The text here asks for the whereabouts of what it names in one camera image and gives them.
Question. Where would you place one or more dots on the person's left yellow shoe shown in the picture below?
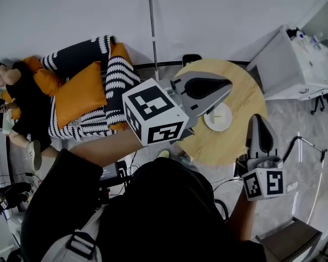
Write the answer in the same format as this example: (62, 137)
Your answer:
(163, 154)

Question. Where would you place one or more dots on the person's right forearm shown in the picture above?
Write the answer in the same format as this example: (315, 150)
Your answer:
(242, 220)

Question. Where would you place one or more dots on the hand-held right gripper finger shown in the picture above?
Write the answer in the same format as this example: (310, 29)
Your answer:
(253, 140)
(269, 143)

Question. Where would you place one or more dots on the puffy orange cushion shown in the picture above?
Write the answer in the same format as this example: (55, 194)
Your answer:
(46, 80)

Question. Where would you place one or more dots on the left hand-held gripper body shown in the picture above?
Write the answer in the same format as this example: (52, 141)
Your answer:
(150, 105)

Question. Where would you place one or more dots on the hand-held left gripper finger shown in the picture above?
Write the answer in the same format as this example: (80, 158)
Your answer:
(196, 105)
(202, 78)

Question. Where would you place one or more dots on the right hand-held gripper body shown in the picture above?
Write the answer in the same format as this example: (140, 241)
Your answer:
(262, 184)

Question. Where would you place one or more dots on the grey mop pole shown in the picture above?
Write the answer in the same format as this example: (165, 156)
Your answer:
(153, 37)

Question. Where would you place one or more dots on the white round plate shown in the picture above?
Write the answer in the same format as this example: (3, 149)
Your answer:
(217, 128)

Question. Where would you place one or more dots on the flat orange cushion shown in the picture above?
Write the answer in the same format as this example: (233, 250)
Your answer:
(79, 100)

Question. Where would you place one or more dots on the pale yellow food block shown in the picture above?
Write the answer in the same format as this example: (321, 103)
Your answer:
(222, 117)

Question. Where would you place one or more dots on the person's black shirt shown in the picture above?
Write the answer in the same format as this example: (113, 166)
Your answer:
(158, 214)

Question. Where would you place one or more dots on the white shoulder bag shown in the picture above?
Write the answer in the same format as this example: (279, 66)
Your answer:
(82, 241)

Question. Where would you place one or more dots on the dark grey side table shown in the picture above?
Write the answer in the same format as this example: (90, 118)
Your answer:
(289, 241)

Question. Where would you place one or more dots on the round wooden table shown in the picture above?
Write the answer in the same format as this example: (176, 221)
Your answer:
(243, 91)

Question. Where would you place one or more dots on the person's left forearm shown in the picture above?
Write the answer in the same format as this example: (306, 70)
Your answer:
(109, 149)

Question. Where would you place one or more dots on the white cabinet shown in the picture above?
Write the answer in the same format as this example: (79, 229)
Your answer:
(278, 64)

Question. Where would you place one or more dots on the white power strip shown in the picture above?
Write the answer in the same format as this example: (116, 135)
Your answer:
(292, 186)

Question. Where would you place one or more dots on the orange sofa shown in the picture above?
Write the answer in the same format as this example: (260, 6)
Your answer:
(120, 52)

